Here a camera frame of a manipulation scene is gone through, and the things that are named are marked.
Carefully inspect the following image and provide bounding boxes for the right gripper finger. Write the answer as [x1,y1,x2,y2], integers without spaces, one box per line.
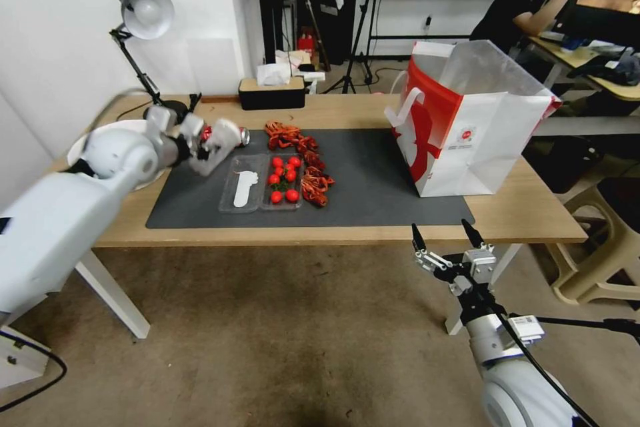
[461,218,497,256]
[411,222,454,276]

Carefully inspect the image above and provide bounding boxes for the clear disposable takeout box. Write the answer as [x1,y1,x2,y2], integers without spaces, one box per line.
[217,152,305,214]

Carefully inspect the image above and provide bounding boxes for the red white delivery bag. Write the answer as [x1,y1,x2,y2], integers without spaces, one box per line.
[383,39,564,198]

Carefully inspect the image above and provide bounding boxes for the black tissue box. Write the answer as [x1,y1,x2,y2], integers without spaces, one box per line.
[237,62,307,111]

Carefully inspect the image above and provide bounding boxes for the wooden table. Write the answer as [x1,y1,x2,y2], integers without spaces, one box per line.
[49,93,589,340]

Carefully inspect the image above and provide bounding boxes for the red soda can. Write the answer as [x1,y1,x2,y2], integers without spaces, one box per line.
[201,125,251,146]

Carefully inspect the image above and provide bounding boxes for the white label on lid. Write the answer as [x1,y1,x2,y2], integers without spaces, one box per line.
[233,170,260,209]

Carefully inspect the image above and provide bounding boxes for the white round plate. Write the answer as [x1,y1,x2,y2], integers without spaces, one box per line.
[67,119,172,193]

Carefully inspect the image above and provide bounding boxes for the dark grey table mat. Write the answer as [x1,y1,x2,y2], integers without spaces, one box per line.
[145,127,477,230]

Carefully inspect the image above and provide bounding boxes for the beige plastic stool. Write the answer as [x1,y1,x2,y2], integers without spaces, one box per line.
[547,177,640,306]

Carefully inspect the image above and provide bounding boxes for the black pole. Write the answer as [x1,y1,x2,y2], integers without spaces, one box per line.
[537,316,640,343]

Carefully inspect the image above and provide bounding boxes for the white desk lamp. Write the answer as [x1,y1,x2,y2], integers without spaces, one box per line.
[109,0,202,121]

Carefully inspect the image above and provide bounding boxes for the wooden side desk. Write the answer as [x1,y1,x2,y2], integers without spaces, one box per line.
[519,34,640,103]

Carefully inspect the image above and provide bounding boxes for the black tripod stand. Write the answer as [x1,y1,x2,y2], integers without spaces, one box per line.
[319,0,389,95]

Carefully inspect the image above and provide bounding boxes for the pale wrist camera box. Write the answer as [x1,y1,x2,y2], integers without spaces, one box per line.
[461,248,498,282]
[196,119,243,177]

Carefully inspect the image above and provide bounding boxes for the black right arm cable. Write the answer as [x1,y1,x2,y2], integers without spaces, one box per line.
[469,274,601,427]

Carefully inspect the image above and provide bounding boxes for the black floor cable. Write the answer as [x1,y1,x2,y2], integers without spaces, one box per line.
[0,336,69,411]

